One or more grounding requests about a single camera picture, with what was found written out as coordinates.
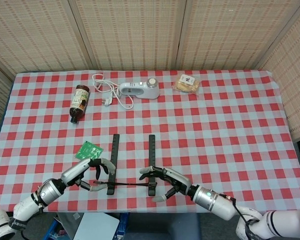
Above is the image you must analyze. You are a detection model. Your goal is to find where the brown glass bottle with label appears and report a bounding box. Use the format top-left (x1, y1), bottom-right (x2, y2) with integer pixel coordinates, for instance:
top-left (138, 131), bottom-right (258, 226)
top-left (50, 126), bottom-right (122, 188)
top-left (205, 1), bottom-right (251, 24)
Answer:
top-left (69, 84), bottom-right (89, 125)

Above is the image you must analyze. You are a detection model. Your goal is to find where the black folding stand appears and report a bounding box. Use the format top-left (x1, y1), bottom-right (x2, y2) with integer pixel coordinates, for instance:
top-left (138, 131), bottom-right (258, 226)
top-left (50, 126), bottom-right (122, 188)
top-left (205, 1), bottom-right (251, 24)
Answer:
top-left (106, 133), bottom-right (158, 197)

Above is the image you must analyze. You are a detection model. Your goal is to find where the white flat board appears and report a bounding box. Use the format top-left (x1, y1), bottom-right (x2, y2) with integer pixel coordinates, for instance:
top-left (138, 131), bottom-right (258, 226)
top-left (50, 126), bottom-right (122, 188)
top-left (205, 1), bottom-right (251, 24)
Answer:
top-left (73, 212), bottom-right (120, 240)

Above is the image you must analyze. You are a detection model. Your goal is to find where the clear bag of cookies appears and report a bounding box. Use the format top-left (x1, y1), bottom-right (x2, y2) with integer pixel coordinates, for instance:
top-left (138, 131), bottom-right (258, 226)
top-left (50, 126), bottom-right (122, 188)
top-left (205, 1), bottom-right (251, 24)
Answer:
top-left (172, 73), bottom-right (201, 95)

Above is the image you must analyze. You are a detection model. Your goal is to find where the red white checkered tablecloth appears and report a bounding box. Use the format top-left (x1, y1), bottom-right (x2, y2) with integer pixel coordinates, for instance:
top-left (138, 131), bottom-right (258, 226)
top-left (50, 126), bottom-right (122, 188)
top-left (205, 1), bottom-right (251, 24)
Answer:
top-left (0, 69), bottom-right (300, 213)

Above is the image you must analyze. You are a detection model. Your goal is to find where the white handheld garment steamer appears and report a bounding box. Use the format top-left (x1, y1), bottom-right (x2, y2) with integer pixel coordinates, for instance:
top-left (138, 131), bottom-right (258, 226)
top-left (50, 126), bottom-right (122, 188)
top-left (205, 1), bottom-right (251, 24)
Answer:
top-left (118, 77), bottom-right (161, 100)

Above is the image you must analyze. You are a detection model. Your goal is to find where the blue plastic crate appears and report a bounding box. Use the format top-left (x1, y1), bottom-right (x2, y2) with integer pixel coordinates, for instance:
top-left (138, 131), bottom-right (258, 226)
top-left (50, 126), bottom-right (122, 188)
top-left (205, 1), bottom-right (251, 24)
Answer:
top-left (48, 216), bottom-right (68, 240)

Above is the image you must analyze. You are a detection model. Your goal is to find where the white power cable with plug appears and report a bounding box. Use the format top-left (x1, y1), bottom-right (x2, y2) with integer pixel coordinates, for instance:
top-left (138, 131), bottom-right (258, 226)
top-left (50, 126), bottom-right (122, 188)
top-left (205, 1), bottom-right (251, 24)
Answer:
top-left (91, 72), bottom-right (135, 110)

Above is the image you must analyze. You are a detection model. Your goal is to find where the green foil sachet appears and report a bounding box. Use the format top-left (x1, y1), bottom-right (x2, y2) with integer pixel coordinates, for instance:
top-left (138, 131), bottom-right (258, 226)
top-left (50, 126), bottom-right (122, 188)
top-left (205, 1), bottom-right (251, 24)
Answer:
top-left (74, 140), bottom-right (104, 161)

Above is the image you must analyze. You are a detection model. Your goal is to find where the blue box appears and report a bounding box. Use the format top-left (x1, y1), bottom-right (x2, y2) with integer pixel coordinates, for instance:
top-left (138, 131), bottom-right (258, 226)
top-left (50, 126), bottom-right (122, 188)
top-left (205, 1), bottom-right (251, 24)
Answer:
top-left (117, 212), bottom-right (130, 238)

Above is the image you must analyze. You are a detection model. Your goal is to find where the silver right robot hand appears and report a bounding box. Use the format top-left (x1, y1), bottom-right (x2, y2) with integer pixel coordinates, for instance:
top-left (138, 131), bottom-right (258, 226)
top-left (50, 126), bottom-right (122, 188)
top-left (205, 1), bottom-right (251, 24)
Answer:
top-left (138, 166), bottom-right (192, 203)

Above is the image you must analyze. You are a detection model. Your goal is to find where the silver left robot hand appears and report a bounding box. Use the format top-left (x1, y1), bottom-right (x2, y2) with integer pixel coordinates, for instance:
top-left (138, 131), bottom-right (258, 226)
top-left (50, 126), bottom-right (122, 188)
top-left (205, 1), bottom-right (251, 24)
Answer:
top-left (60, 157), bottom-right (116, 192)

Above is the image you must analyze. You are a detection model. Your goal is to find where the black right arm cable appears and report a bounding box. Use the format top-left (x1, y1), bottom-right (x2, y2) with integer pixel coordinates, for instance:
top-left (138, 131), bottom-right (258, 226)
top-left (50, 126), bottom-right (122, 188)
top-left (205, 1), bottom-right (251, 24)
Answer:
top-left (221, 194), bottom-right (260, 240)

